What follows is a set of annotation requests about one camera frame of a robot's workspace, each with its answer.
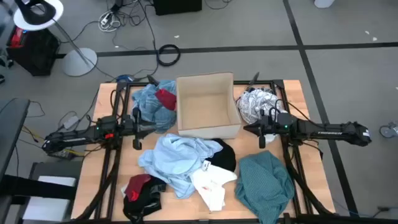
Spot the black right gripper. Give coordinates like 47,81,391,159
243,109,280,149

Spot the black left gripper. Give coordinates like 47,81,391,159
123,107,157,151

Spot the blue striped garment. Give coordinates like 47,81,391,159
131,79,178,134

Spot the white patterned garment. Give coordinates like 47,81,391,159
238,88,289,125

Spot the dark red garment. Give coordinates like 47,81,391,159
154,88,177,111

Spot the black knit garment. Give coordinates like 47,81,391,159
205,138,237,172

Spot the light blue shirt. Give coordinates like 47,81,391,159
137,133,223,200

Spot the teal dotted garment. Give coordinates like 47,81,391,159
234,151,295,224

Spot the white t-shirt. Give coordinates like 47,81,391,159
189,160,238,212

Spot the black garment with grey band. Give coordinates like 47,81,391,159
123,177,167,223

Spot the open cardboard box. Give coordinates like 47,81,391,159
175,72,243,140

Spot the grey power adapter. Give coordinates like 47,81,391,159
63,115,80,130

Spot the black power supply brick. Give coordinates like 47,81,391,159
48,149,75,161

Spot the white floor lamp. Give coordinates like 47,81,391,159
12,0,98,78

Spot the white power strip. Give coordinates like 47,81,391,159
98,11,121,33

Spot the black box on floor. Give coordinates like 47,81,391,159
152,0,203,16

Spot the grey white floor cabinet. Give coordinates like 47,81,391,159
15,161,83,224

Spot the black storage crate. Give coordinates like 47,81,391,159
6,26,60,77

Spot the grey caster wheel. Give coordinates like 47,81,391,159
379,121,398,139

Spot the black desk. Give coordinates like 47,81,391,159
0,98,31,187

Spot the white floor object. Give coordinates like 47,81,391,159
313,0,336,9

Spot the red item on crate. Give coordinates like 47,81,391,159
10,27,26,48

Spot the blue cable coil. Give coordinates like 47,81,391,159
116,73,134,83

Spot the coiled black cable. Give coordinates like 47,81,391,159
157,44,182,67

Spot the black aluminium table frame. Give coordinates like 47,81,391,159
74,79,398,224

